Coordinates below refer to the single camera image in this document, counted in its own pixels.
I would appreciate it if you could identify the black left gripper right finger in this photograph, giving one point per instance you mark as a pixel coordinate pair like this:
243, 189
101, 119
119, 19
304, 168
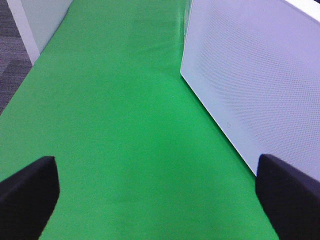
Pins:
289, 198

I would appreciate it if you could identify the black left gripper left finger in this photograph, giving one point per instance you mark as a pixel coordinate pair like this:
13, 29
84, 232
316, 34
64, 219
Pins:
28, 199

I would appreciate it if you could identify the green table cloth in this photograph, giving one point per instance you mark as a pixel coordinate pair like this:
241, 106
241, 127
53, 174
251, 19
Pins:
138, 156

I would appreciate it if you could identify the white microwave oven body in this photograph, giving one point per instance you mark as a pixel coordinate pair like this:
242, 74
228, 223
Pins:
257, 75

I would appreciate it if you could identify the white partition panel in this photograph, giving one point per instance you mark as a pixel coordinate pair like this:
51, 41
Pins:
37, 21

